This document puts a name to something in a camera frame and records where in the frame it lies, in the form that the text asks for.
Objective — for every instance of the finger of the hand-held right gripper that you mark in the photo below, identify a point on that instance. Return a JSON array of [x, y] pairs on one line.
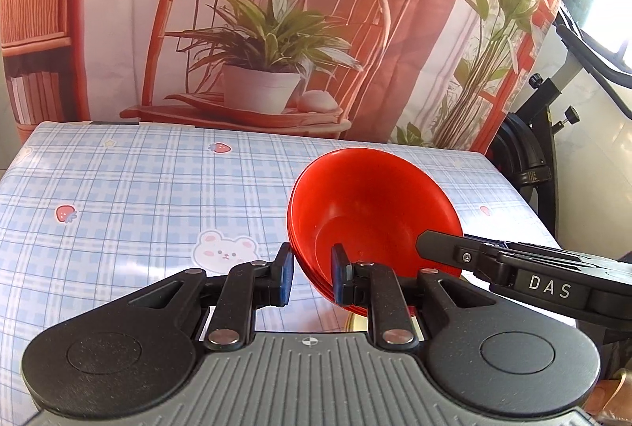
[[454, 253]]

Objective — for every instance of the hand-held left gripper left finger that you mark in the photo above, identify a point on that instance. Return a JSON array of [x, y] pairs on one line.
[[285, 275]]

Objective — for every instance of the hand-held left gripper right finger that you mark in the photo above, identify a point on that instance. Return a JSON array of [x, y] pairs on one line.
[[340, 278]]

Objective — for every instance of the red bowl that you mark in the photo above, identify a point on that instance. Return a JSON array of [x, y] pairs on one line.
[[375, 203], [301, 264], [322, 295]]

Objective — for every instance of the orange square plate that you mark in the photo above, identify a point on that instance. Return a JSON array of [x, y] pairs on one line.
[[610, 406]]

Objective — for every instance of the black exercise bike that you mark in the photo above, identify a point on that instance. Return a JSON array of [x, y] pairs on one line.
[[538, 149]]

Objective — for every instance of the blue checked tablecloth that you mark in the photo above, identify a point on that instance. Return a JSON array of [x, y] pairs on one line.
[[123, 189]]

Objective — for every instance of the printed backdrop cloth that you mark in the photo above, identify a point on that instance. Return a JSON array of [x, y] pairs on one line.
[[276, 11]]

